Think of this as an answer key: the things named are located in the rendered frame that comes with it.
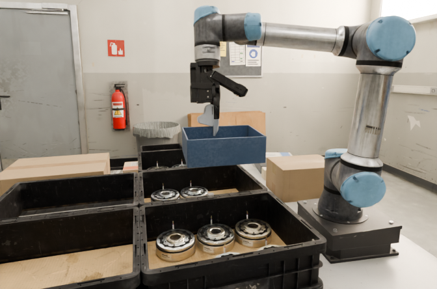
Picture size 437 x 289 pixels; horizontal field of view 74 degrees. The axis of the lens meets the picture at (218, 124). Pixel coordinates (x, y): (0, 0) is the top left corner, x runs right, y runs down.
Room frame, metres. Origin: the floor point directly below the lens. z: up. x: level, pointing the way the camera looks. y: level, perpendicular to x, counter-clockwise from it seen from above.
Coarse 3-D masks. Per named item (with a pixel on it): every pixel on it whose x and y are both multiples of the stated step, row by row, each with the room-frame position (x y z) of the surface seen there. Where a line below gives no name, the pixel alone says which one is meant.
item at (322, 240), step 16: (256, 192) 0.85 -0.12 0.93; (144, 208) 0.74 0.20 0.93; (288, 208) 0.74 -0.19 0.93; (144, 224) 0.66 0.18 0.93; (304, 224) 0.66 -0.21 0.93; (144, 240) 0.58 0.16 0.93; (320, 240) 0.58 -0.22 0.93; (144, 256) 0.53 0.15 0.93; (224, 256) 0.53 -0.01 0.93; (240, 256) 0.53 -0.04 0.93; (256, 256) 0.53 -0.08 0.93; (272, 256) 0.54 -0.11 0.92; (288, 256) 0.55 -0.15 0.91; (144, 272) 0.48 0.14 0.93; (160, 272) 0.48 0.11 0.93; (176, 272) 0.49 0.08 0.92; (192, 272) 0.50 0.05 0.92; (208, 272) 0.50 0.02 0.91
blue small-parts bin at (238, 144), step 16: (192, 128) 0.82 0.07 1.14; (208, 128) 0.83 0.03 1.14; (224, 128) 0.84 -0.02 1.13; (240, 128) 0.85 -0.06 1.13; (192, 144) 0.67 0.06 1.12; (208, 144) 0.68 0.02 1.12; (224, 144) 0.69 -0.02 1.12; (240, 144) 0.69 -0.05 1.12; (256, 144) 0.70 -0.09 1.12; (192, 160) 0.67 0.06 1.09; (208, 160) 0.68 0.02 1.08; (224, 160) 0.69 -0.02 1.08; (240, 160) 0.70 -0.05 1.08; (256, 160) 0.71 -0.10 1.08
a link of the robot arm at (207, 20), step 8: (200, 8) 0.84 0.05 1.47; (208, 8) 0.84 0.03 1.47; (216, 8) 0.85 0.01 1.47; (200, 16) 0.84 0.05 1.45; (208, 16) 0.84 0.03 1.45; (216, 16) 0.84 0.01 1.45; (200, 24) 0.84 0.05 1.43; (208, 24) 0.83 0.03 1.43; (216, 24) 0.83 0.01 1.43; (200, 32) 0.83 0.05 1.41; (208, 32) 0.83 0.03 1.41; (216, 32) 0.83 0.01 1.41; (200, 40) 0.83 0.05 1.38; (208, 40) 0.83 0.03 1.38; (216, 40) 0.84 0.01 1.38
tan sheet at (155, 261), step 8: (272, 232) 0.79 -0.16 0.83; (272, 240) 0.75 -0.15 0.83; (280, 240) 0.75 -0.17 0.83; (152, 248) 0.71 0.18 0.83; (232, 248) 0.71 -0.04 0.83; (240, 248) 0.71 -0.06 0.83; (248, 248) 0.71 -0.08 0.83; (256, 248) 0.71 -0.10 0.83; (152, 256) 0.67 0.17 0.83; (192, 256) 0.67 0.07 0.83; (200, 256) 0.67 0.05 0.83; (208, 256) 0.67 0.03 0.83; (216, 256) 0.67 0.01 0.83; (152, 264) 0.64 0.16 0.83; (160, 264) 0.64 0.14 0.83; (168, 264) 0.64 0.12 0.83; (176, 264) 0.64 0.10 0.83
